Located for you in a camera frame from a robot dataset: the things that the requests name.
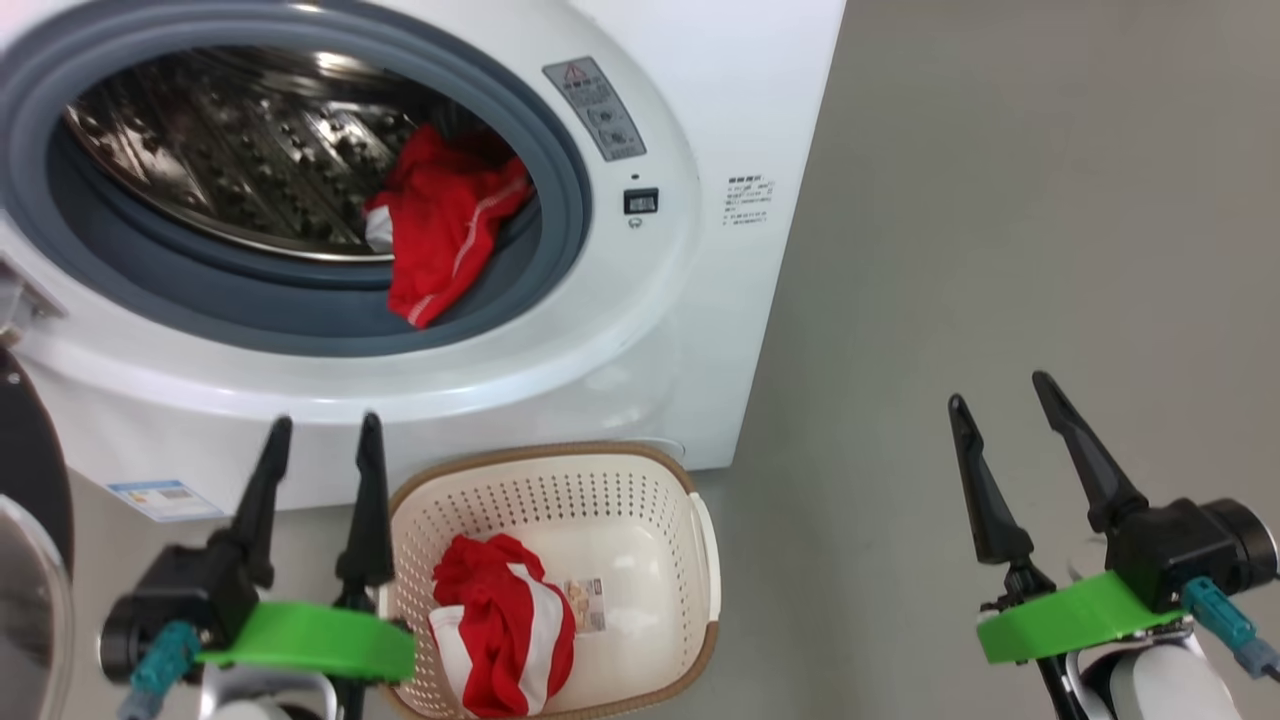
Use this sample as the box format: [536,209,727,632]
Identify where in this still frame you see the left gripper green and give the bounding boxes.
[195,412,417,720]

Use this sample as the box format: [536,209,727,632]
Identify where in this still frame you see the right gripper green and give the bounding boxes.
[948,371,1191,720]

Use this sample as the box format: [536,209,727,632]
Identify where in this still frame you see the red and white shirt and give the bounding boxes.
[428,533,578,719]

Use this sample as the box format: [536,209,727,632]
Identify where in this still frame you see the black round glass washer door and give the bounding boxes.
[0,345,76,720]

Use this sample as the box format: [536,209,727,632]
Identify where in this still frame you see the red shorts with white stitching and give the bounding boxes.
[363,125,534,329]

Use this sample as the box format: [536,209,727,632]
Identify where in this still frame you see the product label sticker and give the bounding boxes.
[563,578,607,634]

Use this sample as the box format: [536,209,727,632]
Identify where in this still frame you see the cream perforated laundry basket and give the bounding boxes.
[378,443,721,720]

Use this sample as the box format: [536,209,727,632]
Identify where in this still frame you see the white front-load washing machine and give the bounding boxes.
[0,0,848,521]

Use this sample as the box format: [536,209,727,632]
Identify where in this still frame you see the steel washer drum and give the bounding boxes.
[62,45,521,263]

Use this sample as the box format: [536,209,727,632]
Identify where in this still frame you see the blue energy label sticker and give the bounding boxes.
[107,480,226,523]

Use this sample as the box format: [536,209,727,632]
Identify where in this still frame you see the grey warning sticker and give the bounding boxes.
[543,57,647,163]

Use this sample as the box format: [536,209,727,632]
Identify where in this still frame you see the teal left camera connector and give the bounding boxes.
[118,620,201,720]

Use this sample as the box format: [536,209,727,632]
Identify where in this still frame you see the teal camera connector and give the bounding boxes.
[118,620,201,720]
[1180,577,1280,681]

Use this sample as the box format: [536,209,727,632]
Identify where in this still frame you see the teal right camera connector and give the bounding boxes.
[1180,577,1280,681]

